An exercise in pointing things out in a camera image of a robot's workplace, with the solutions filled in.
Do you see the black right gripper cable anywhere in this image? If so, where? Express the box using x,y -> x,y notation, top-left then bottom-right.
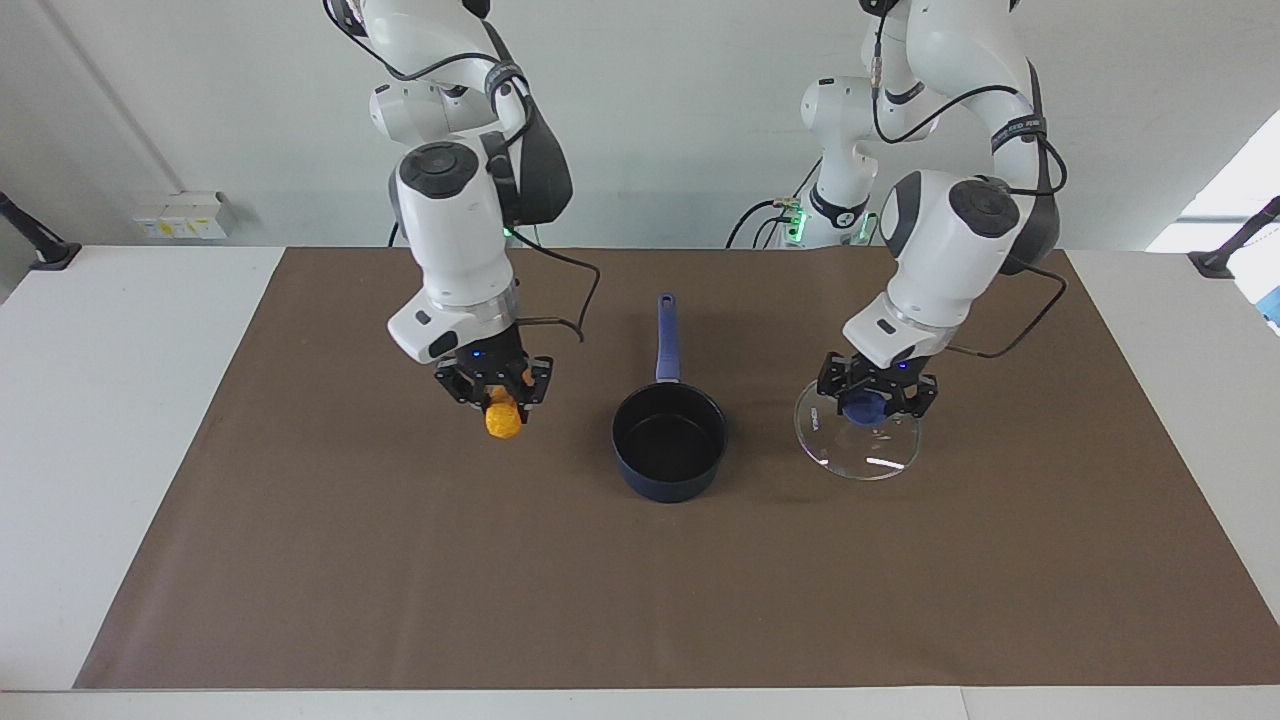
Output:
325,0 -> 602,344

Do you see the white wall socket box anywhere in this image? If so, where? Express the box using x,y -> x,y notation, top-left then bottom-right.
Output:
133,192 -> 233,241

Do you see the brown table mat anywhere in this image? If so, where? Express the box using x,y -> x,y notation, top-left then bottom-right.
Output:
73,247 -> 1280,691

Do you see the black left base cable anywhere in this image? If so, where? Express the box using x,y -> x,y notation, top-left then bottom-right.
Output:
725,158 -> 823,249

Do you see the glass lid blue knob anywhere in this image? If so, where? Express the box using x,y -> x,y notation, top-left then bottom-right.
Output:
794,383 -> 923,483

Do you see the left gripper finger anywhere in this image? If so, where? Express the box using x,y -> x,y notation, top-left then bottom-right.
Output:
816,350 -> 863,403
885,372 -> 940,421

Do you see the yellow corn cob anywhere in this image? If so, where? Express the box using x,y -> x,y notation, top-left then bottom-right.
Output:
484,388 -> 522,441

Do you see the black clamp stand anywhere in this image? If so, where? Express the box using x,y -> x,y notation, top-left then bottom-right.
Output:
1188,195 -> 1280,279
0,190 -> 83,271

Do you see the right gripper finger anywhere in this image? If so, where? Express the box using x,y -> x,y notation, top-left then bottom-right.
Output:
434,358 -> 489,407
508,355 -> 554,409

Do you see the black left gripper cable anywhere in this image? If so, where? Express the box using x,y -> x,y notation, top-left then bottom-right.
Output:
868,0 -> 1070,360

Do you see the dark blue saucepan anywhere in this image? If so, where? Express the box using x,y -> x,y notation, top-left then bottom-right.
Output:
611,293 -> 729,504

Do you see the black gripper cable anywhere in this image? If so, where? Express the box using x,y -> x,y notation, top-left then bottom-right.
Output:
868,0 -> 1070,360
325,0 -> 602,344

